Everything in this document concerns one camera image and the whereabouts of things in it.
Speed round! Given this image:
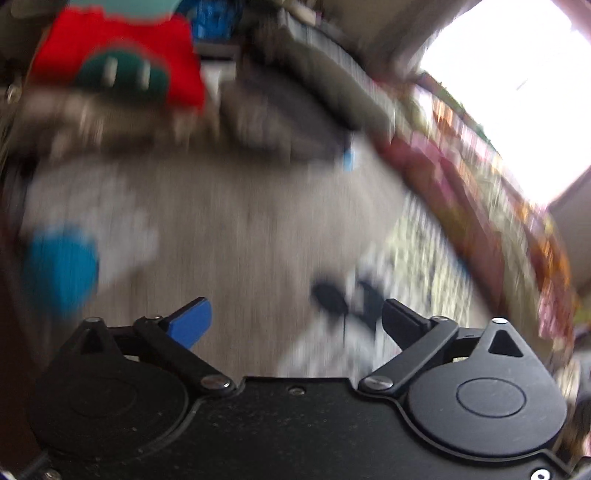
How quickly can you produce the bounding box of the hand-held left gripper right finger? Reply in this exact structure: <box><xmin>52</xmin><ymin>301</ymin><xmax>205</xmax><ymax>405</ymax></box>
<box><xmin>359</xmin><ymin>298</ymin><xmax>532</xmax><ymax>398</ymax></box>

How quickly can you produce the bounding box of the pile of pale clothes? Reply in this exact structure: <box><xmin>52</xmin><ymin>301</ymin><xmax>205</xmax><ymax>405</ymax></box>
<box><xmin>561</xmin><ymin>357</ymin><xmax>591</xmax><ymax>418</ymax></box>

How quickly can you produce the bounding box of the grey folded blanket pile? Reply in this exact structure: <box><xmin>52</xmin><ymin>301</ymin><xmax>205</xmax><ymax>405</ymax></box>
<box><xmin>221</xmin><ymin>23</ymin><xmax>394</xmax><ymax>163</ymax></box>

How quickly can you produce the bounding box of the teal cloth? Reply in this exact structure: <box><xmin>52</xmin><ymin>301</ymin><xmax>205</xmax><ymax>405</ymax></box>
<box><xmin>69</xmin><ymin>0</ymin><xmax>186</xmax><ymax>13</ymax></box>

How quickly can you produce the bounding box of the floral pink yellow quilt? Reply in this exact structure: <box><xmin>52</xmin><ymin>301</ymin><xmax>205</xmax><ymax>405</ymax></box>
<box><xmin>369</xmin><ymin>78</ymin><xmax>583</xmax><ymax>370</ymax></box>

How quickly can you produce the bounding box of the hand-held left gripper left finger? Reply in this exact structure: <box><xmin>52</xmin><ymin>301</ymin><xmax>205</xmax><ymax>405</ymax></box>
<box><xmin>69</xmin><ymin>298</ymin><xmax>236</xmax><ymax>398</ymax></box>

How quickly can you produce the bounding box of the red garment with green print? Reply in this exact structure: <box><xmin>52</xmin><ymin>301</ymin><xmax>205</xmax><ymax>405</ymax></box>
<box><xmin>28</xmin><ymin>8</ymin><xmax>206</xmax><ymax>112</ymax></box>

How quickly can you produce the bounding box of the bright window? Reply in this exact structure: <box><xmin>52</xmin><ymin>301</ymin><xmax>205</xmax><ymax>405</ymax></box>
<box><xmin>418</xmin><ymin>0</ymin><xmax>591</xmax><ymax>205</ymax></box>

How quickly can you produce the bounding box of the blue patterned item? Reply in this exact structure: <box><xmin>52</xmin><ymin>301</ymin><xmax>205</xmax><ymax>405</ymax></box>
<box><xmin>184</xmin><ymin>0</ymin><xmax>242</xmax><ymax>43</ymax></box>

